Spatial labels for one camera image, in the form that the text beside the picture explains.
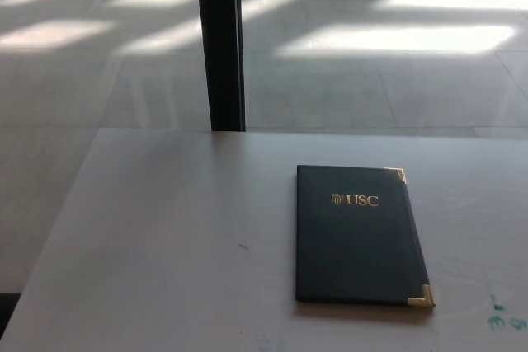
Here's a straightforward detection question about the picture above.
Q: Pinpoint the dark blue gold-cornered diary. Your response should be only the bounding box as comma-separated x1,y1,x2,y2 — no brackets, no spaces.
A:
295,164,438,309

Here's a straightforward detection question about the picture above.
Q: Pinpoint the black vertical post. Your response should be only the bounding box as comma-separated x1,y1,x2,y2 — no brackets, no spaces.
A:
195,0,247,133

